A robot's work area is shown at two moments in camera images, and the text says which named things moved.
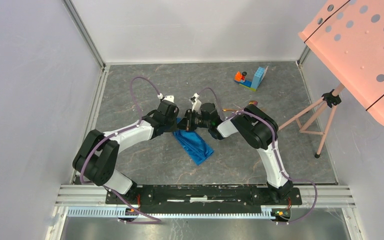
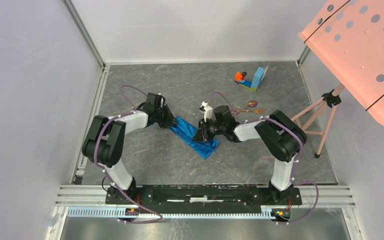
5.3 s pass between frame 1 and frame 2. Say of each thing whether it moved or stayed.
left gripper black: moved
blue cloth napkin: moved
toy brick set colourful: stayed
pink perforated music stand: stayed
